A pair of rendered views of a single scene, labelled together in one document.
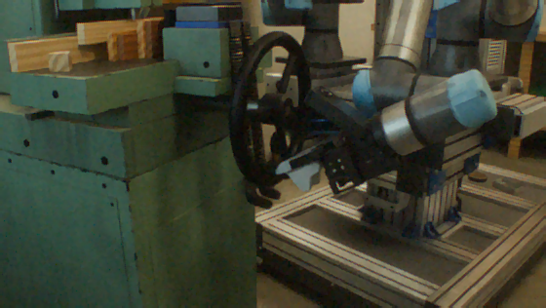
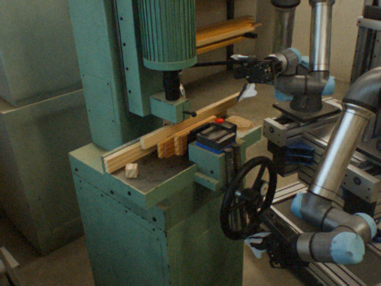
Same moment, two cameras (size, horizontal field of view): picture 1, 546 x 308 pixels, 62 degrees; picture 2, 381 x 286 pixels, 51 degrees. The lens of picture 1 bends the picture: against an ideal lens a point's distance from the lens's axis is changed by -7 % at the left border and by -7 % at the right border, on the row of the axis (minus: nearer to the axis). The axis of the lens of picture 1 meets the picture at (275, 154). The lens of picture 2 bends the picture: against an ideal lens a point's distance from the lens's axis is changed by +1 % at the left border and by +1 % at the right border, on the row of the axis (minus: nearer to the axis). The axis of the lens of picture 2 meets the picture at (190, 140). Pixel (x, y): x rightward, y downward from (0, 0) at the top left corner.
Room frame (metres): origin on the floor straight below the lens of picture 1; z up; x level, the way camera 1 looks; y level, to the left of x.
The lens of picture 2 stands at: (-0.17, -0.12, 1.59)
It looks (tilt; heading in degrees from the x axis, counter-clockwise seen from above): 28 degrees down; 17
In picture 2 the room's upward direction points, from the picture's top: 2 degrees counter-clockwise
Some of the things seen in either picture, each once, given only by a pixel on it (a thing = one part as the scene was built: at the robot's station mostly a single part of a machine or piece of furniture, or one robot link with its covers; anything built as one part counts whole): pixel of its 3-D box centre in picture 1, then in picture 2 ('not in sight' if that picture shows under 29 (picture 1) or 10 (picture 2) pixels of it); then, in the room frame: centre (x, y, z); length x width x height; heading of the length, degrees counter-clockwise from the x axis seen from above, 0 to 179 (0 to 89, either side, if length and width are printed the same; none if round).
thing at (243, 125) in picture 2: not in sight; (237, 121); (1.24, 0.10, 0.91); 0.12 x 0.09 x 0.03; 62
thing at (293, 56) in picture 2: not in sight; (286, 60); (1.33, -0.06, 1.14); 0.11 x 0.08 x 0.09; 152
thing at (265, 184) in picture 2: (279, 146); (261, 188); (1.18, -0.01, 0.65); 0.06 x 0.04 x 0.08; 152
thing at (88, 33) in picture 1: (173, 25); (198, 117); (1.16, 0.24, 0.95); 0.55 x 0.02 x 0.04; 152
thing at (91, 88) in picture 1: (179, 69); (199, 157); (1.01, 0.20, 0.87); 0.61 x 0.30 x 0.06; 152
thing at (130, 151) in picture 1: (104, 113); (156, 164); (1.11, 0.41, 0.76); 0.57 x 0.45 x 0.09; 62
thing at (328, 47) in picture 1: (321, 42); (307, 96); (1.67, -0.16, 0.87); 0.15 x 0.15 x 0.10
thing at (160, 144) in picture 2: (148, 41); (181, 138); (1.03, 0.27, 0.93); 0.22 x 0.01 x 0.06; 152
